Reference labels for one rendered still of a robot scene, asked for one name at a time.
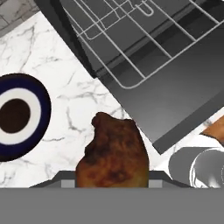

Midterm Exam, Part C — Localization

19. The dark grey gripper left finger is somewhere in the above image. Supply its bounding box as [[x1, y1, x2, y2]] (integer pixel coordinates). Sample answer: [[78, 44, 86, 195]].
[[29, 171, 78, 189]]

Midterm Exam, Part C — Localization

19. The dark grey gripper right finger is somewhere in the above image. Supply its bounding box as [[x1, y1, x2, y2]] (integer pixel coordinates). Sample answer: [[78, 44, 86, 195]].
[[148, 171, 193, 189]]

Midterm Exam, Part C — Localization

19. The brown chicken drumstick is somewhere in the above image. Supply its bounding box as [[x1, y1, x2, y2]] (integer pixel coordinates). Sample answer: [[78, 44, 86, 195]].
[[74, 111, 151, 189]]

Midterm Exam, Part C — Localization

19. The brown hotdog bun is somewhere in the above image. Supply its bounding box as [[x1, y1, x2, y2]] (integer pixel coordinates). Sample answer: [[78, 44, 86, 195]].
[[201, 115, 224, 144]]

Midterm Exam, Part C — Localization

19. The grey toaster oven door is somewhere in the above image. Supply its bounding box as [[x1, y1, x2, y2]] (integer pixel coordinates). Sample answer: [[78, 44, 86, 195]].
[[96, 25, 224, 155]]

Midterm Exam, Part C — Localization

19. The dark grey toaster oven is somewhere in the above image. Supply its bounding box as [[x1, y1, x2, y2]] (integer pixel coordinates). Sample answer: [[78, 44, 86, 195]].
[[32, 0, 224, 81]]

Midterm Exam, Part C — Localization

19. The grey cylindrical pot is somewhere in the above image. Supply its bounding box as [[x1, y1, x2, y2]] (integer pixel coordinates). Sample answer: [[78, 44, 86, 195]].
[[168, 146, 224, 189]]

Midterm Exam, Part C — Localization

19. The blue and white round plate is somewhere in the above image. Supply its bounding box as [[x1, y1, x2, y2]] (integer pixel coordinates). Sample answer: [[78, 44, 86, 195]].
[[0, 73, 53, 163]]

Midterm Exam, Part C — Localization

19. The white wire oven rack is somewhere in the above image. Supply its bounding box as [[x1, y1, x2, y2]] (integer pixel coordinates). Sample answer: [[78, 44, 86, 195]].
[[76, 0, 156, 41], [61, 0, 224, 90]]

